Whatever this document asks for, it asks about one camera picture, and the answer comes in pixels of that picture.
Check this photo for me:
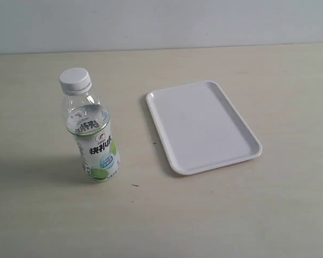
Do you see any clear plastic drink bottle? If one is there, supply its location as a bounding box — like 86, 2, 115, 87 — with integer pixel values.
59, 68, 122, 184

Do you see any white bottle cap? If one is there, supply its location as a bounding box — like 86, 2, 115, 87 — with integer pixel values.
59, 68, 92, 96

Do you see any white rectangular plastic tray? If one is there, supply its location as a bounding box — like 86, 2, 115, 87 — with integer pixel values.
145, 81, 262, 176

